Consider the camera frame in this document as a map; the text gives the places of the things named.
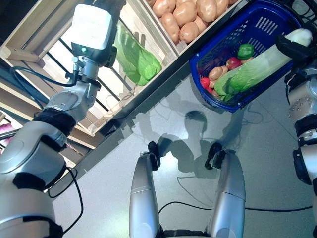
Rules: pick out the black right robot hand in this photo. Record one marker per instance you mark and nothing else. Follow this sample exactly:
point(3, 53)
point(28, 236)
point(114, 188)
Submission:
point(297, 53)

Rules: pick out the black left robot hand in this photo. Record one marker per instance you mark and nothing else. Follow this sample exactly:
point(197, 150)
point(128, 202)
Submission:
point(112, 57)

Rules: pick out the green napa cabbage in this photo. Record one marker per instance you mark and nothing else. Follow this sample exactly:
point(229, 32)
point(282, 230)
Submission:
point(260, 64)
point(138, 62)
point(237, 83)

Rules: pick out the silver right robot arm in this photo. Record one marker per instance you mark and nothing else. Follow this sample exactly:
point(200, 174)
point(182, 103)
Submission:
point(304, 99)

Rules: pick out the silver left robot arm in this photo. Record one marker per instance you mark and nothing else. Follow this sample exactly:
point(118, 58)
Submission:
point(24, 153)

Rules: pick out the blue plastic shopping basket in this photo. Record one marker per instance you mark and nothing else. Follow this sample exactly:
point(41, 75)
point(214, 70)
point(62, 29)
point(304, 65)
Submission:
point(223, 105)

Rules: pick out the green bell pepper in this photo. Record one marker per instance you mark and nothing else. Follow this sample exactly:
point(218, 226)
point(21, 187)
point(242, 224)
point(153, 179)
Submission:
point(245, 51)

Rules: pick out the red apple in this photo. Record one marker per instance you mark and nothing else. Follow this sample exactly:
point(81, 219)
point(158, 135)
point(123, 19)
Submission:
point(234, 63)

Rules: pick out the brown potato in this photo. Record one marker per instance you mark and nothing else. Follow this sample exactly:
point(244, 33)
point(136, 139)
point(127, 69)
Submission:
point(184, 13)
point(170, 28)
point(201, 26)
point(206, 10)
point(163, 8)
point(188, 32)

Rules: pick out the wooden potato crate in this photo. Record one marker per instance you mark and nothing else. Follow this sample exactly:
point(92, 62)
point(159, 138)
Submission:
point(182, 47)

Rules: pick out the small tan potato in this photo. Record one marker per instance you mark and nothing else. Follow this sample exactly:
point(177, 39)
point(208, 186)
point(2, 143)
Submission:
point(215, 73)

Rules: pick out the wooden cabbage crate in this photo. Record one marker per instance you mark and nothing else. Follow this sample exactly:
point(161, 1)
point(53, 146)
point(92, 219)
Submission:
point(24, 34)

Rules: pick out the red tomato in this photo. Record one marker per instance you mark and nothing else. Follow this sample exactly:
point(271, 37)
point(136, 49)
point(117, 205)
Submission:
point(205, 83)

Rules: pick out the purple white turnip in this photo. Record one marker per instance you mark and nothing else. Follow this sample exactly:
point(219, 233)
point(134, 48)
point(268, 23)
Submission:
point(6, 136)

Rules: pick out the silver left robot leg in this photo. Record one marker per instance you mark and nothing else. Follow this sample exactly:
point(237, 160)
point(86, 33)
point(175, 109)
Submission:
point(143, 198)

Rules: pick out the silver robot leg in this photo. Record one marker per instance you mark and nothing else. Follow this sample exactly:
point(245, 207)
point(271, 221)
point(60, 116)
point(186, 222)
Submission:
point(230, 198)
point(143, 198)

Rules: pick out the silver right robot leg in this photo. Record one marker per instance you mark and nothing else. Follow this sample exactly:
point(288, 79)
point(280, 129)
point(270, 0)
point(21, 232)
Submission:
point(230, 198)

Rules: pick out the dark robot torso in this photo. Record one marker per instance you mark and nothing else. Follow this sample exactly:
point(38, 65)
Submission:
point(183, 234)

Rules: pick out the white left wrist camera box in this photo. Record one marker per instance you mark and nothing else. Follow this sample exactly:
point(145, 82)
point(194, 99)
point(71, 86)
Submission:
point(89, 24)

